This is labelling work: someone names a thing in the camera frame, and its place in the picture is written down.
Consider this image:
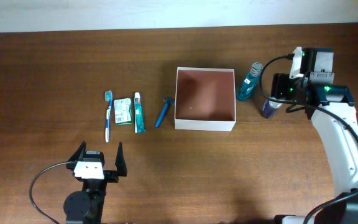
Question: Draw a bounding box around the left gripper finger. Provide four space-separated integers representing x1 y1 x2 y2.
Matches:
68 141 86 162
115 142 127 177

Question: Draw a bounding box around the dark blue clear-cap bottle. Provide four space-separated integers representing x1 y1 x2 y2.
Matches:
262 100 283 119

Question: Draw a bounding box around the teal mouthwash bottle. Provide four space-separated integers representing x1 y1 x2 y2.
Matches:
236 62 263 101

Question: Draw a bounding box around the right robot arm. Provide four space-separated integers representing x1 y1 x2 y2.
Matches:
270 47 358 223

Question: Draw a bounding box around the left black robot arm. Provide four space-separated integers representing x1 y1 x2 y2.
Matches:
63 142 127 223

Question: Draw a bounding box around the green white toothpaste tube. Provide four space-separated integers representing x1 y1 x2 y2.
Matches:
134 92 145 133

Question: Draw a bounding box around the green white soap box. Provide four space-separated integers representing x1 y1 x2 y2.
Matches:
113 98 133 126

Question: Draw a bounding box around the blue white toothbrush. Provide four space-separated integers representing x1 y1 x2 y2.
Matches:
104 90 113 142

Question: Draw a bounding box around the blue disposable razor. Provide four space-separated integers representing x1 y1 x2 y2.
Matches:
155 98 175 128

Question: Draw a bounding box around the pink open cardboard box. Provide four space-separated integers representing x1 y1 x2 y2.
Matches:
174 67 237 132

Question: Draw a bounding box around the left black cable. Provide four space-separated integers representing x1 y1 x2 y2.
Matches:
29 161 74 224

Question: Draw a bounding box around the black cable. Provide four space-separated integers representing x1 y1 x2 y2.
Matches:
259 54 358 224
29 161 74 224

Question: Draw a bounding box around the right black cable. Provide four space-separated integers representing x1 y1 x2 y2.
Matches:
259 54 358 224

